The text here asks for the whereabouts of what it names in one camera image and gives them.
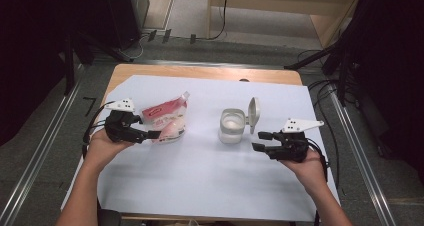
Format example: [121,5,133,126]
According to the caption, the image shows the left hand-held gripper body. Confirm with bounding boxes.
[104,98,147,144]

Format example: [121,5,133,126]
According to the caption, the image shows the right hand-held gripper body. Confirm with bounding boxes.
[266,118,325,164]

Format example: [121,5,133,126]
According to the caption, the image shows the red and white spout pouch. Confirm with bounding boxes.
[141,90,191,145]

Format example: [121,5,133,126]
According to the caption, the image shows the white lidded jar with handle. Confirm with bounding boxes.
[218,96,261,146]

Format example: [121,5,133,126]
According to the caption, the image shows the person's left hand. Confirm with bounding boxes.
[86,129,135,169]

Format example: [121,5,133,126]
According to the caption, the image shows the person's right hand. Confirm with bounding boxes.
[279,148,330,196]

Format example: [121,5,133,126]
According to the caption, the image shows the white paper sheet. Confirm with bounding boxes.
[60,74,341,223]

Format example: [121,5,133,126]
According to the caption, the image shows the wooden table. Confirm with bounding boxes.
[60,63,321,222]

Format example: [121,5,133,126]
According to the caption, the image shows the black metal stand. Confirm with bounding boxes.
[62,30,134,96]
[283,17,368,108]

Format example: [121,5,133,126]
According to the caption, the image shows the black cabinet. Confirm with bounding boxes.
[103,0,150,51]

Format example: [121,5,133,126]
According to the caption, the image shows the dark curtain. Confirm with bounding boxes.
[0,0,113,148]
[346,0,424,187]

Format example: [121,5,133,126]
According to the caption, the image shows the pale wooden shelf unit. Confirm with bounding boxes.
[206,0,365,49]

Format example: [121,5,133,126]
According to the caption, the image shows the left hand-held gripper cable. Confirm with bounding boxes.
[81,100,117,161]

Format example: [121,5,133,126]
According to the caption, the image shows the hand-held gripper cable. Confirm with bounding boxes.
[305,137,332,226]
[81,100,117,161]

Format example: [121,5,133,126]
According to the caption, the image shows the right hand-held gripper cable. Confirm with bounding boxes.
[305,137,332,226]

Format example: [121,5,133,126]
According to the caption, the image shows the white floor cable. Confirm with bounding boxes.
[117,34,150,62]

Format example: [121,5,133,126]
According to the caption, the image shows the black floor cables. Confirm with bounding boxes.
[295,49,360,191]

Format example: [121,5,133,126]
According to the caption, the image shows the metal floor rail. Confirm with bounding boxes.
[328,84,398,226]
[0,64,85,226]

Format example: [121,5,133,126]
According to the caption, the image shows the metal cross rail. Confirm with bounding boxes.
[93,58,288,70]

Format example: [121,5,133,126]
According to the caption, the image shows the hanging black cable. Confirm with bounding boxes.
[205,0,231,41]

